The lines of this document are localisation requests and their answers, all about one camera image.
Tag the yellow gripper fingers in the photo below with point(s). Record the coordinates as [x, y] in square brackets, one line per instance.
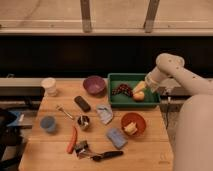
[139, 87]

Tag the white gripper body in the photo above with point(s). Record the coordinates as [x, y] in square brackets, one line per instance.
[154, 78]

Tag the orange yellow apple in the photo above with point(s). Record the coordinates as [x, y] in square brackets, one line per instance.
[139, 96]

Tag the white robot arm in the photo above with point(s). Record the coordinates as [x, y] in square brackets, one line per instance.
[194, 134]

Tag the green plastic tray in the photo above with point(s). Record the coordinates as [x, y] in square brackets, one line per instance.
[151, 100]

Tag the dark grapes bunch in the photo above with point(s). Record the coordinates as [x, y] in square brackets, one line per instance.
[123, 89]

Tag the orange bowl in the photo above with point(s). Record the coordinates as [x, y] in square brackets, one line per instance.
[134, 117]

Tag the blue white cloth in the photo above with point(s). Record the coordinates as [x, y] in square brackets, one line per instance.
[105, 113]

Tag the yellow food piece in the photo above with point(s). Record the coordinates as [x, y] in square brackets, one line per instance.
[131, 128]

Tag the purple bowl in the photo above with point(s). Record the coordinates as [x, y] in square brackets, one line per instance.
[94, 84]

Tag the blue sponge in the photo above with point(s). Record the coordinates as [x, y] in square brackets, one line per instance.
[116, 137]

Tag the black rectangular block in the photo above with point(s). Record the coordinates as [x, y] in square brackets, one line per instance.
[82, 103]

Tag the small metal cup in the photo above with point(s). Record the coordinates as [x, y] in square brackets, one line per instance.
[83, 122]

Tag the white paper cup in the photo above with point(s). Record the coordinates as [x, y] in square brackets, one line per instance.
[49, 85]

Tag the orange carrot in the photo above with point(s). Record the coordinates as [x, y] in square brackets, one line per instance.
[73, 141]

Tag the blue plastic cup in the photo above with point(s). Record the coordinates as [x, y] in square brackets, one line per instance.
[48, 124]

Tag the black handled utensil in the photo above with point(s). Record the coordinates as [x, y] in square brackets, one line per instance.
[101, 156]

